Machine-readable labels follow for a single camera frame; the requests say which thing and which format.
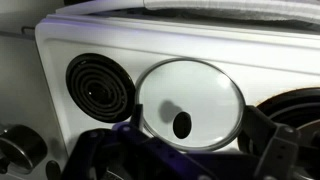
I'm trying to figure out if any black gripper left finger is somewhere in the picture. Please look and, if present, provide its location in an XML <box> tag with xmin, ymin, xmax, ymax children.
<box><xmin>61</xmin><ymin>103</ymin><xmax>214</xmax><ymax>180</ymax></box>

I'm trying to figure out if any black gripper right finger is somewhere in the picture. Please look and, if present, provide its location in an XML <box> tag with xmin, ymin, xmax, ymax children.
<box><xmin>241</xmin><ymin>105</ymin><xmax>302</xmax><ymax>180</ymax></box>

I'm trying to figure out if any white electric stove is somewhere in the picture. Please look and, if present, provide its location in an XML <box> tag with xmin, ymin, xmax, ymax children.
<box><xmin>34</xmin><ymin>0</ymin><xmax>320</xmax><ymax>180</ymax></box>

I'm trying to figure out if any black coil burner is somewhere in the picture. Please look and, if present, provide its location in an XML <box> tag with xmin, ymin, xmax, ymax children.
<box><xmin>238</xmin><ymin>87</ymin><xmax>320</xmax><ymax>180</ymax></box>
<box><xmin>65</xmin><ymin>53</ymin><xmax>137</xmax><ymax>124</ymax></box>

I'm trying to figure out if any glass pot lid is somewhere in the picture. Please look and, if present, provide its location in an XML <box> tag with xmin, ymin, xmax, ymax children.
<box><xmin>134</xmin><ymin>58</ymin><xmax>247</xmax><ymax>152</ymax></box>

